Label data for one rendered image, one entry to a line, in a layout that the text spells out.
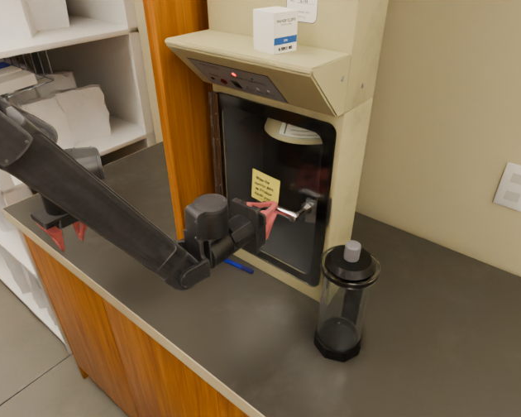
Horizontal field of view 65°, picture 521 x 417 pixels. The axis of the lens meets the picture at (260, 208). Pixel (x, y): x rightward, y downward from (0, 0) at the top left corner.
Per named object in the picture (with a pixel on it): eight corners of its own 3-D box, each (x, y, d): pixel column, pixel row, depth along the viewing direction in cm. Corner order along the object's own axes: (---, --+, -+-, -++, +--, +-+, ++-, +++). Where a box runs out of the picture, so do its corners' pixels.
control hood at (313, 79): (211, 79, 87) (207, 28, 81) (345, 114, 70) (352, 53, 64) (169, 92, 79) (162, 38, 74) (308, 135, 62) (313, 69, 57)
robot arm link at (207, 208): (156, 264, 71) (182, 291, 66) (146, 210, 65) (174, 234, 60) (212, 237, 78) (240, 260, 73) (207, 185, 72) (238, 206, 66)
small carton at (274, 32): (275, 45, 69) (276, 6, 66) (296, 50, 66) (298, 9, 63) (253, 49, 67) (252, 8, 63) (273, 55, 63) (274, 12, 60)
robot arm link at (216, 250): (190, 263, 74) (212, 276, 70) (186, 232, 70) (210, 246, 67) (217, 244, 78) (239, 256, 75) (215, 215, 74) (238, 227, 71)
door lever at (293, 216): (275, 199, 89) (275, 189, 87) (312, 214, 84) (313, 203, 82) (260, 210, 85) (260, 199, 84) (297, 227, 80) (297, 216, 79)
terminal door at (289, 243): (223, 236, 110) (213, 89, 87) (319, 288, 94) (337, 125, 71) (221, 237, 109) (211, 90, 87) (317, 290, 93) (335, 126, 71)
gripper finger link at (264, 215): (289, 198, 81) (259, 219, 75) (288, 227, 85) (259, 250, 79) (262, 187, 84) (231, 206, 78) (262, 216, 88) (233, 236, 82)
